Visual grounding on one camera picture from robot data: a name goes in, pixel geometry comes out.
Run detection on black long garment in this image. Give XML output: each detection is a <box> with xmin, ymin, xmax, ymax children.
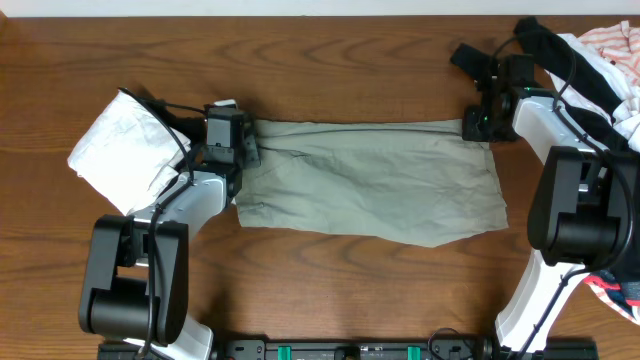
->
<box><xmin>450</xmin><ymin>17</ymin><xmax>639</xmax><ymax>152</ymax></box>

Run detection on folded black cloth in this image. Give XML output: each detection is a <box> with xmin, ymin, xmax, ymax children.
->
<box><xmin>150</xmin><ymin>104</ymin><xmax>207</xmax><ymax>143</ymax></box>

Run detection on orange striped shirt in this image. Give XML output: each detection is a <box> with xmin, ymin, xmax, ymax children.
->
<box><xmin>578</xmin><ymin>20</ymin><xmax>640</xmax><ymax>86</ymax></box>

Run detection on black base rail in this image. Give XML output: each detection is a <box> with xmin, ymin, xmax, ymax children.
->
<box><xmin>97</xmin><ymin>329</ymin><xmax>600</xmax><ymax>360</ymax></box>

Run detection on khaki green shorts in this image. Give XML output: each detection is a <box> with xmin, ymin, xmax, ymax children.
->
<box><xmin>235</xmin><ymin>120</ymin><xmax>508</xmax><ymax>247</ymax></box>

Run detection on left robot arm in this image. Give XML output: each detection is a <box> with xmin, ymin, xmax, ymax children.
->
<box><xmin>78</xmin><ymin>107</ymin><xmax>260</xmax><ymax>360</ymax></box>

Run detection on red blue striped cloth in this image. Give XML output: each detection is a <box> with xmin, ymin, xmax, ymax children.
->
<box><xmin>583</xmin><ymin>270</ymin><xmax>639</xmax><ymax>325</ymax></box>

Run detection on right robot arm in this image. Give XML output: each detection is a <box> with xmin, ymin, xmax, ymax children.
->
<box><xmin>462</xmin><ymin>56</ymin><xmax>639</xmax><ymax>359</ymax></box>

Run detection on folded white cloth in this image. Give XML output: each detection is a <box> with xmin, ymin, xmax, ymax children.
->
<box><xmin>67</xmin><ymin>92</ymin><xmax>190</xmax><ymax>215</ymax></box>

